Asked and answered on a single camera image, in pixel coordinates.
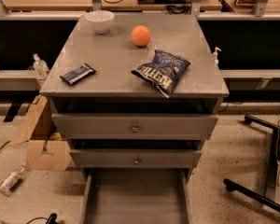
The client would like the grey bottom drawer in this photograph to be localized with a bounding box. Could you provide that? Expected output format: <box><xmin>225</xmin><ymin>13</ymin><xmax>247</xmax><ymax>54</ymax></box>
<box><xmin>79</xmin><ymin>168</ymin><xmax>192</xmax><ymax>224</ymax></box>

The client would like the grey drawer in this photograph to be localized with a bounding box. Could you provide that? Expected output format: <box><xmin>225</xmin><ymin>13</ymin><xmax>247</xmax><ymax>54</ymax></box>
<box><xmin>79</xmin><ymin>168</ymin><xmax>192</xmax><ymax>224</ymax></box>
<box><xmin>52</xmin><ymin>113</ymin><xmax>217</xmax><ymax>140</ymax></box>
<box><xmin>69</xmin><ymin>148</ymin><xmax>202</xmax><ymax>168</ymax></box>

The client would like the grey drawer cabinet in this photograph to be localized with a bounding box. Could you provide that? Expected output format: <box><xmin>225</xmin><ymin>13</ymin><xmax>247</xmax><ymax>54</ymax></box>
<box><xmin>39</xmin><ymin>12</ymin><xmax>231</xmax><ymax>179</ymax></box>

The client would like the grey top drawer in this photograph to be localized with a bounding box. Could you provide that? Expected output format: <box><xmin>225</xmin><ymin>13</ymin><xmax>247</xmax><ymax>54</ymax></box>
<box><xmin>52</xmin><ymin>113</ymin><xmax>217</xmax><ymax>140</ymax></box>

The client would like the grey middle drawer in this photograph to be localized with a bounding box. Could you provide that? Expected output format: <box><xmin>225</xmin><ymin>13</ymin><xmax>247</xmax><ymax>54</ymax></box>
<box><xmin>69</xmin><ymin>148</ymin><xmax>202</xmax><ymax>168</ymax></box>

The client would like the blue Kettle chips bag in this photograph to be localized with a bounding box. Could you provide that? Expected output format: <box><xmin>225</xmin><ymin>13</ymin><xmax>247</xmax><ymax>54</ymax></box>
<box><xmin>132</xmin><ymin>49</ymin><xmax>191</xmax><ymax>97</ymax></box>

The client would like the orange fruit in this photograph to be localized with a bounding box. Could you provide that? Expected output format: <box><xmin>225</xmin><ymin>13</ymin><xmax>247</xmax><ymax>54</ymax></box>
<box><xmin>131</xmin><ymin>25</ymin><xmax>151</xmax><ymax>47</ymax></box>

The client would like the dark blue snack bar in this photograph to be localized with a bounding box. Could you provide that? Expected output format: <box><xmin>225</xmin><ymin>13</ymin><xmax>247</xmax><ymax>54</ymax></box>
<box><xmin>60</xmin><ymin>63</ymin><xmax>96</xmax><ymax>86</ymax></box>

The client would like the white pump dispenser bottle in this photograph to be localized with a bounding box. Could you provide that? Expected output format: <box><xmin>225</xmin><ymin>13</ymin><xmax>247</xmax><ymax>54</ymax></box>
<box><xmin>213</xmin><ymin>47</ymin><xmax>222</xmax><ymax>66</ymax></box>

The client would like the white ceramic bowl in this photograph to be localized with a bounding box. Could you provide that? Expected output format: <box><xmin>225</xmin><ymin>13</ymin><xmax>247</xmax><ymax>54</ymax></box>
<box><xmin>86</xmin><ymin>10</ymin><xmax>115</xmax><ymax>34</ymax></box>

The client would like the brown cardboard box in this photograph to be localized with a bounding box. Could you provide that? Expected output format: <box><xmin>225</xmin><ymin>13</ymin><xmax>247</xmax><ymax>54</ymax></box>
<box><xmin>10</xmin><ymin>95</ymin><xmax>75</xmax><ymax>171</ymax></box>

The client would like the clear bottle on shelf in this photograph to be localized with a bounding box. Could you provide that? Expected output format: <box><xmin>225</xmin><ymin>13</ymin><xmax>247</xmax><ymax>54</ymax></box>
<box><xmin>33</xmin><ymin>53</ymin><xmax>49</xmax><ymax>77</ymax></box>

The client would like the black metal stand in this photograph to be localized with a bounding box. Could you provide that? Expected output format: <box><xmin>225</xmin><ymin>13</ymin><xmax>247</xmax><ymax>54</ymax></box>
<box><xmin>223</xmin><ymin>115</ymin><xmax>280</xmax><ymax>213</ymax></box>

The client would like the clear plastic bottle on floor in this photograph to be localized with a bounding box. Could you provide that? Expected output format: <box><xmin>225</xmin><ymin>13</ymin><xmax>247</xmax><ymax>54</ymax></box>
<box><xmin>0</xmin><ymin>164</ymin><xmax>26</xmax><ymax>196</ymax></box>

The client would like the black cable on floor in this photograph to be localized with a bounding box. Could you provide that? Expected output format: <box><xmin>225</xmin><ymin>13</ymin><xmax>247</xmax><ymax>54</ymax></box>
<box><xmin>24</xmin><ymin>212</ymin><xmax>60</xmax><ymax>224</ymax></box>

